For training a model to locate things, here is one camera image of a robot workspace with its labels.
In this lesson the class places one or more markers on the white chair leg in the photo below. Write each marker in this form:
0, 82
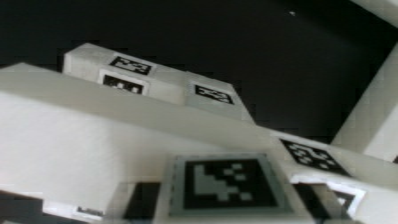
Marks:
222, 189

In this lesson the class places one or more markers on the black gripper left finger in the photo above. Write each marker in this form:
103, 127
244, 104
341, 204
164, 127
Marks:
140, 208

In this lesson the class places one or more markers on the white chair seat plate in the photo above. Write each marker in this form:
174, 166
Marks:
213, 97

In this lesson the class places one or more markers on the white chair leg block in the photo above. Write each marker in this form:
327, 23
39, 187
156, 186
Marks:
124, 73

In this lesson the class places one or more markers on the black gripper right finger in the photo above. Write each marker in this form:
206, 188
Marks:
322, 205

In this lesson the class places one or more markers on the white chair back piece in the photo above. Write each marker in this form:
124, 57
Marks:
89, 139

